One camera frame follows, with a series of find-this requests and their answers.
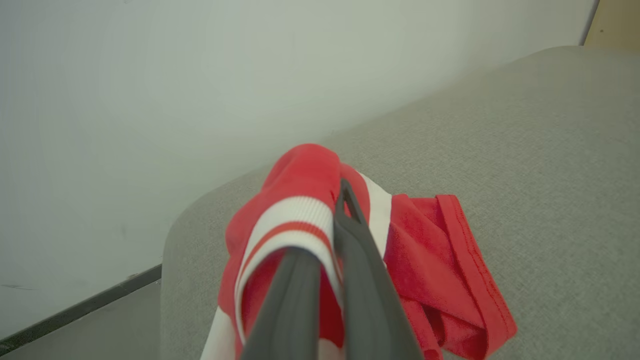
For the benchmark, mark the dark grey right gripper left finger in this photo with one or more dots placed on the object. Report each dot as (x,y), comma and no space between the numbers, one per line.
(292,310)

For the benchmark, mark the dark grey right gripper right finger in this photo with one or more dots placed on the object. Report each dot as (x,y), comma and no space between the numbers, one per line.
(367,300)

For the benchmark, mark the black baseboard strip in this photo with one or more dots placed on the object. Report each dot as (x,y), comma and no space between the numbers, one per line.
(75,310)

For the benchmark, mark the grey metal wall trim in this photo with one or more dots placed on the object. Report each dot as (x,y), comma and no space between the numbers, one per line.
(589,22)

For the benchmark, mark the grey upholstered seat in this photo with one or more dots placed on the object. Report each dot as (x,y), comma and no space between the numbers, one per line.
(525,150)

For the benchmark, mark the red and white garment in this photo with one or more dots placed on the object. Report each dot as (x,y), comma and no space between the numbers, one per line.
(425,250)

